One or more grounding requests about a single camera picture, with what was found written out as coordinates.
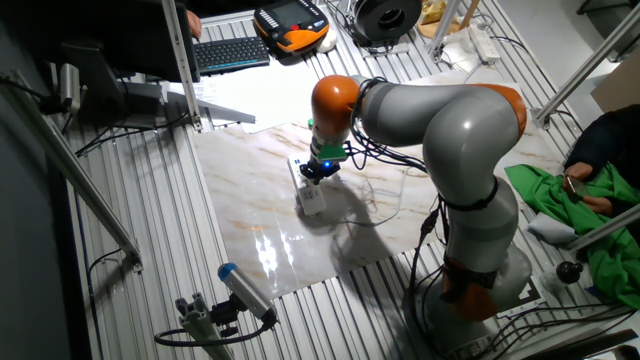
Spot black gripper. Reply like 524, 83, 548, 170
298, 159, 342, 187

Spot white four-button power strip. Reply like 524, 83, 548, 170
287, 152, 327, 217

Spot smartphone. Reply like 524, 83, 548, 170
564, 174, 589, 199

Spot white plain power strip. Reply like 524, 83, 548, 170
467, 24, 502, 65

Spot bare human hand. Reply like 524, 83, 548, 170
581, 195, 614, 217
185, 9, 203, 41
563, 161, 594, 183

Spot marble pattern board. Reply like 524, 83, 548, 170
192, 67, 566, 301

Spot white paper sheet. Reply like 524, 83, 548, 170
199, 59, 332, 134

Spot grey metal plate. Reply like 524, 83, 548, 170
167, 89, 256, 125

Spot white computer mouse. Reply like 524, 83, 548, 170
315, 29, 340, 54

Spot black keyboard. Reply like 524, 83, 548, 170
192, 35, 272, 77

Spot orange black teach pendant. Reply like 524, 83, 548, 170
252, 0, 331, 55

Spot black round spool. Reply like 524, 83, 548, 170
348, 0, 424, 49

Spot white crumpled paper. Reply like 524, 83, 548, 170
442, 39, 482, 76

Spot round wooden plate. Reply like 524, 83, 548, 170
417, 18, 467, 40

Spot short aluminium profile stand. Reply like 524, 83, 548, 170
174, 292, 234, 360

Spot black monitor with stand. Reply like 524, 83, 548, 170
59, 0, 201, 129

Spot white cloth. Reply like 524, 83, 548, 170
527, 212, 579, 246

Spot white fiducial marker plate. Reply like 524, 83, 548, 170
499, 279, 546, 319

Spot black round knob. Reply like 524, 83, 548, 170
555, 260, 585, 285

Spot dark jacket sleeve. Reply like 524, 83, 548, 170
563, 103, 640, 217

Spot green cloth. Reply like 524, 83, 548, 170
504, 162, 640, 310

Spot brown cardboard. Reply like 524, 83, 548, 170
589, 59, 640, 114

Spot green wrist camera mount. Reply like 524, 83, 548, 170
307, 118, 350, 163

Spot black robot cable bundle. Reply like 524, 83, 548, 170
347, 77, 451, 346

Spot white power strip cable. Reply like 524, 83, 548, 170
324, 164, 416, 228

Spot silver camera with blue end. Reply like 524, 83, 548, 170
217, 262, 279, 326

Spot black camera clamp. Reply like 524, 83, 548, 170
209, 294, 246, 339

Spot aluminium frame post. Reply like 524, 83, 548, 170
427, 0, 461, 61
160, 0, 204, 132

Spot black camera cable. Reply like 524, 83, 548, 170
153, 319, 274, 348

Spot long aluminium frame beam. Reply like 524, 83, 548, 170
0, 69, 145, 274

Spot silver box camera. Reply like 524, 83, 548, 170
58, 62, 82, 114

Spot black floor cables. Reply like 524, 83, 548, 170
474, 299, 640, 360

